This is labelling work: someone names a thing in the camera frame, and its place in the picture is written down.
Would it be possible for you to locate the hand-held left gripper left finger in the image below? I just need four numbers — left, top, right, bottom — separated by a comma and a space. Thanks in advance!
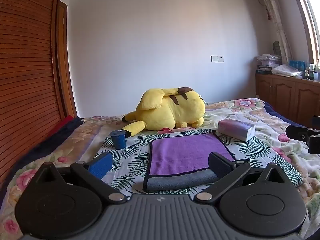
37, 152, 127, 203

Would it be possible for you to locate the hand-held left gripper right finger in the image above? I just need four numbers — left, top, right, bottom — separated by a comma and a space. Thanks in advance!
194, 152, 285, 203

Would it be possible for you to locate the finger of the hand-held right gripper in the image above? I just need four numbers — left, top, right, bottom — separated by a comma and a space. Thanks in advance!
286, 125, 317, 141
308, 129, 320, 154

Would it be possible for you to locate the purple and grey towel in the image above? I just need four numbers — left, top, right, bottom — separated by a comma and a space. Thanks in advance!
143, 130, 237, 193

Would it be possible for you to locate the floral blanket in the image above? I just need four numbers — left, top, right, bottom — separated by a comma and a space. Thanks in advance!
0, 97, 320, 240

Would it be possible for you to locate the blue cylindrical roll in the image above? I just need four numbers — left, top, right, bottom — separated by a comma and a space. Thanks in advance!
110, 130, 126, 150

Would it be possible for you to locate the leaf print bed sheet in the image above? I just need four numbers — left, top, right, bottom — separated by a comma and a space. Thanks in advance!
92, 127, 303, 198

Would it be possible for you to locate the white purple tissue pack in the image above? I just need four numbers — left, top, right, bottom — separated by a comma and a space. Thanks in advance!
218, 119, 256, 142

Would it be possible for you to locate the wooden cabinet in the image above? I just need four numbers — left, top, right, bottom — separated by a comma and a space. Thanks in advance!
255, 73, 320, 131

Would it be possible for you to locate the red cloth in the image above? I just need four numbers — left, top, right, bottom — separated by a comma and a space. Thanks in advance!
48, 115, 75, 137

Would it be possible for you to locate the dark blue blanket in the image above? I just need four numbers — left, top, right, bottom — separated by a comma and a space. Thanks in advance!
0, 116, 85, 202

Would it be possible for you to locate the white folded cloth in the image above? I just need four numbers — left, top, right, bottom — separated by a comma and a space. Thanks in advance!
271, 64, 303, 77

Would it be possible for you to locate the blue box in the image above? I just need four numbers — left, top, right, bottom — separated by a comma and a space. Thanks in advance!
288, 60, 306, 70

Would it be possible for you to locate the yellow plush toy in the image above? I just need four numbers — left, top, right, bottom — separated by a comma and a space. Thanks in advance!
122, 87, 206, 138

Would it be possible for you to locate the stack of storage boxes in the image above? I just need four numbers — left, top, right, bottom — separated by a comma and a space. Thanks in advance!
256, 54, 283, 75

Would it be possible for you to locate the pale patterned curtain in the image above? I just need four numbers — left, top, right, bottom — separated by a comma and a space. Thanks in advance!
254, 0, 293, 65

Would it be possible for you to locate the wooden slatted wardrobe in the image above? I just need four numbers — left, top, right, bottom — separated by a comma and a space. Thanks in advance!
0, 0, 78, 195

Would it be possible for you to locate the window with wooden frame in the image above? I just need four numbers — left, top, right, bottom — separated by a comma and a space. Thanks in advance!
291, 0, 320, 67

